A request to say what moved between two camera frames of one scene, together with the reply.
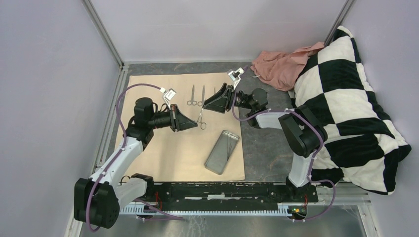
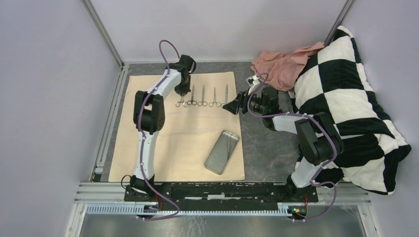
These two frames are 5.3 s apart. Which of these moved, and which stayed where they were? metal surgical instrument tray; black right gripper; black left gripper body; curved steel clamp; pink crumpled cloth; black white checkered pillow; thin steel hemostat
Moved: black right gripper; black left gripper body; thin steel hemostat
Stayed: black white checkered pillow; curved steel clamp; pink crumpled cloth; metal surgical instrument tray
